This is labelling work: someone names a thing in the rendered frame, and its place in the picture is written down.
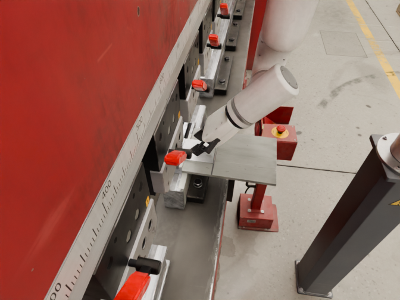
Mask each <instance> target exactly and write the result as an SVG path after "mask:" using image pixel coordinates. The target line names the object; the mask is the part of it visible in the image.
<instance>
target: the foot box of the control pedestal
mask: <svg viewBox="0 0 400 300"><path fill-rule="evenodd" d="M252 196H253V194H247V193H240V197H239V201H238V229H245V230H257V231H265V232H279V224H278V217H277V205H276V204H272V199H271V196H268V195H264V198H263V200H264V214H262V213H254V212H248V198H252Z"/></svg>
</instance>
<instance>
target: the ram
mask: <svg viewBox="0 0 400 300"><path fill-rule="evenodd" d="M198 1H199V0H0V300H46V299H47V297H48V295H49V293H50V291H51V290H52V288H53V286H54V284H55V282H56V280H57V278H58V276H59V274H60V272H61V270H62V268H63V266H64V264H65V262H66V260H67V258H68V256H69V255H70V252H71V250H72V249H73V246H74V244H75V243H76V240H77V238H78V237H79V234H80V232H81V231H82V228H83V226H84V225H85V223H86V221H87V219H88V217H89V215H90V213H91V211H92V209H93V207H94V205H95V203H96V201H97V199H98V197H99V195H100V193H101V191H102V190H103V188H104V186H105V184H106V182H107V180H108V178H109V176H110V174H111V172H112V170H113V168H114V166H115V164H116V162H117V160H118V158H119V156H120V154H121V152H122V150H123V148H124V146H125V144H126V142H127V140H128V138H129V136H130V134H131V132H132V130H133V128H134V126H135V124H136V123H137V121H138V119H139V117H140V115H141V113H142V111H143V109H144V107H145V105H146V103H147V101H148V99H149V97H150V95H151V93H152V91H153V89H154V87H155V85H156V84H157V81H158V79H159V78H160V75H161V73H162V72H163V69H164V67H165V65H166V63H167V61H168V59H169V57H170V56H171V54H172V52H173V50H174V48H175V46H176V44H177V42H178V40H179V38H180V36H181V34H182V32H183V30H184V28H185V26H186V24H187V22H188V21H189V19H190V17H191V15H192V13H193V11H194V9H195V7H196V5H197V3H198ZM210 1H211V0H206V1H205V4H204V6H203V7H202V10H201V12H200V14H199V16H198V19H197V21H196V23H195V25H194V27H193V29H192V31H191V34H190V36H189V38H188V40H187V42H186V45H185V47H184V49H183V51H182V53H181V55H180V58H179V60H178V62H177V64H176V66H175V68H174V70H173V73H172V75H171V77H170V79H169V81H168V83H167V85H166V87H165V90H164V92H163V94H162V97H161V99H160V101H159V103H158V105H157V107H156V109H155V111H154V114H153V116H152V118H151V120H150V122H149V124H148V126H147V129H146V131H145V133H144V135H143V138H142V140H141V142H140V144H139V146H138V148H137V150H136V153H135V155H134V157H133V159H132V161H131V163H130V165H129V168H128V170H127V172H126V174H125V177H124V179H123V181H122V183H121V185H120V187H119V189H118V192H117V194H116V196H115V198H114V200H113V202H112V204H111V207H110V209H109V211H108V213H107V216H106V218H105V220H104V222H103V224H102V226H101V228H100V230H99V233H98V235H97V237H96V239H95V241H94V243H93V245H92V248H91V250H90V252H89V255H88V256H87V259H86V261H85V263H84V265H83V267H82V269H81V272H80V274H79V276H78V278H77V280H76V282H75V284H74V287H73V289H72V291H71V293H70V296H69V297H68V300H82V298H83V295H84V293H85V290H86V288H87V286H88V284H89V281H90V279H91V277H92V275H93V272H94V270H95V267H96V265H97V263H98V260H99V258H100V256H101V254H102V251H103V249H104V246H105V244H106V242H107V240H108V237H109V235H110V233H111V230H112V228H113V226H114V223H115V221H116V219H117V216H118V214H119V212H120V210H121V207H122V205H123V202H124V200H125V198H126V196H127V193H128V191H129V189H130V186H131V184H132V181H133V179H134V177H135V175H136V172H137V170H138V168H139V166H140V163H141V161H142V158H143V156H144V154H145V151H146V149H147V147H148V145H149V142H150V140H151V137H152V135H153V133H154V131H155V128H156V126H157V124H158V121H159V119H160V117H161V114H162V112H163V110H164V107H165V105H166V103H167V101H168V98H169V96H170V94H171V91H172V89H173V86H174V84H175V82H176V80H177V77H178V75H179V73H180V70H181V68H182V66H183V63H184V61H185V59H186V56H187V54H188V52H189V50H190V47H191V45H192V42H193V40H194V38H195V36H196V33H197V31H198V29H199V26H200V24H201V22H202V19H203V17H204V15H205V12H206V10H207V8H208V6H209V3H210Z"/></svg>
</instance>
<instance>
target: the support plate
mask: <svg viewBox="0 0 400 300"><path fill-rule="evenodd" d="M199 130H200V129H196V128H194V130H193V133H192V137H191V139H194V140H198V139H197V138H195V137H194V134H195V133H196V132H198V131H199ZM212 167H213V164H212V163H207V162H199V161H190V160H185V161H184V164H183V168H182V173H189V174H196V175H201V176H209V177H216V178H221V179H229V180H237V181H241V182H250V183H257V184H262V185H270V186H276V183H277V139H276V138H271V137H262V136H253V135H243V134H238V133H236V134H235V135H234V136H233V137H231V138H230V139H229V140H228V141H226V142H225V143H223V144H222V145H220V146H219V147H218V148H217V153H216V157H215V163H214V168H213V172H212V175H211V170H212Z"/></svg>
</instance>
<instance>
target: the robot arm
mask: <svg viewBox="0 0 400 300"><path fill-rule="evenodd" d="M318 2H319V0H267V5H266V8H265V13H264V19H263V23H262V28H261V31H260V35H259V38H258V43H257V48H256V51H255V57H254V63H253V66H252V72H251V79H250V82H249V84H248V85H247V87H246V88H244V89H243V90H242V91H241V92H239V93H238V94H237V95H236V96H234V97H233V98H232V99H231V100H229V101H228V103H227V104H226V105H225V106H223V107H221V108H220V109H218V110H217V111H216V112H214V113H212V114H211V115H210V116H209V117H208V118H207V120H206V122H205V126H204V127H203V129H200V130H199V131H198V132H196V133H195V134H194V137H195V138H197V139H198V140H200V141H201V143H200V144H198V143H197V144H196V145H195V146H193V147H192V148H190V149H191V150H192V153H193V154H194V155H196V156H199V155H201V154H202V153H203V152H206V153H207V154H210V153H211V151H212V150H213V149H214V148H217V147H219V146H220V145H222V144H223V143H225V142H226V141H228V140H229V139H230V138H231V137H233V136H234V135H235V134H236V133H237V132H238V131H239V130H240V129H246V128H248V127H250V126H251V125H253V124H254V123H256V122H257V121H259V120H260V119H262V118H263V117H265V116H266V115H268V114H269V113H271V112H272V111H274V110H275V109H277V108H278V107H280V106H281V105H283V104H285V103H286V102H287V101H289V100H291V99H292V98H294V97H295V96H296V95H297V94H298V93H299V86H298V83H297V81H296V79H295V78H294V76H293V74H292V73H291V72H290V71H289V70H288V69H287V68H286V67H285V65H286V63H287V60H288V58H289V55H290V53H291V51H292V50H294V49H296V48H297V47H298V46H299V45H300V44H301V43H302V42H303V40H304V38H305V36H306V34H307V31H308V29H309V27H310V24H311V21H312V19H313V16H314V13H315V11H316V8H317V5H318ZM204 143H207V144H209V145H208V146H207V147H206V146H204ZM376 153H377V156H378V158H379V159H380V160H381V162H382V163H383V164H384V165H385V166H386V167H387V168H388V169H389V170H391V171H392V172H394V173H395V174H397V175H399V176H400V133H390V134H387V135H384V136H382V137H381V138H380V139H379V141H378V142H377V144H376Z"/></svg>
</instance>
